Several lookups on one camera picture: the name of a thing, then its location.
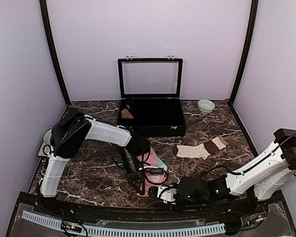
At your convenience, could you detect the pale green ceramic bowl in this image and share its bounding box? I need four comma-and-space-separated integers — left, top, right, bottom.
43, 129, 52, 145

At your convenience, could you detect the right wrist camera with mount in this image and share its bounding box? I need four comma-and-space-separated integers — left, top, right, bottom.
148, 186, 177, 204

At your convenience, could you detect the white slotted cable duct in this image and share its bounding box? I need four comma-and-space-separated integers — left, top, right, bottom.
21, 210, 226, 237

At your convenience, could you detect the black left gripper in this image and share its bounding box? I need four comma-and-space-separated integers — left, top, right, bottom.
119, 147, 146, 196

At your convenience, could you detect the black corner post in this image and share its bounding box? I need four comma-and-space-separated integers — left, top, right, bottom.
39, 0, 71, 106
229, 0, 259, 107

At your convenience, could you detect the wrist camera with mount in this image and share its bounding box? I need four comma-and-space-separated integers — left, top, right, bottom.
148, 186, 177, 204
144, 167, 164, 175

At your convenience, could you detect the pink patterned sock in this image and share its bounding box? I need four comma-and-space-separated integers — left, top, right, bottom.
137, 148, 167, 197

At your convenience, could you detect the black front rail frame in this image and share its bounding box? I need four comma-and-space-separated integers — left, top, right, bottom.
6, 191, 296, 237

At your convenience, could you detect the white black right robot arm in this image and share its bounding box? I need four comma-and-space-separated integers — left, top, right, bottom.
173, 128, 296, 214

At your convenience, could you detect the black right corner post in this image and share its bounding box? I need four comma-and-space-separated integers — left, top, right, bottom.
229, 0, 259, 107

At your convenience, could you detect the floral square ceramic plate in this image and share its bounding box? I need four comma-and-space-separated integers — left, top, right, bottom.
37, 141, 50, 158

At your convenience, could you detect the glass-panel black box lid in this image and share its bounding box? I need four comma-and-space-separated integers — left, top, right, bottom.
117, 57, 183, 99

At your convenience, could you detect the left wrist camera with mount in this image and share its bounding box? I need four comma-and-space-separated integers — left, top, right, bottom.
144, 167, 164, 175

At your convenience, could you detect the beige rolled sock in box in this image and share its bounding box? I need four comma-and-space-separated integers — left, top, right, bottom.
121, 109, 134, 119

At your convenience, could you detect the beige and brown sock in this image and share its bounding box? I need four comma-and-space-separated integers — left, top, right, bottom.
173, 136, 228, 160

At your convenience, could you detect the black left corner post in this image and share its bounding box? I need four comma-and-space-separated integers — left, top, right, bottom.
39, 0, 71, 106

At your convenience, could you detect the black compartment storage box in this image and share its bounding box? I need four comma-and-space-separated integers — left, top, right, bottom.
116, 98, 186, 137

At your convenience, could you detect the small green circuit board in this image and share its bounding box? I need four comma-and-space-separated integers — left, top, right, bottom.
61, 221, 82, 233

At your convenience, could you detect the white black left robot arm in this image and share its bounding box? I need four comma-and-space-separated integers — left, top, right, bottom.
39, 112, 150, 215

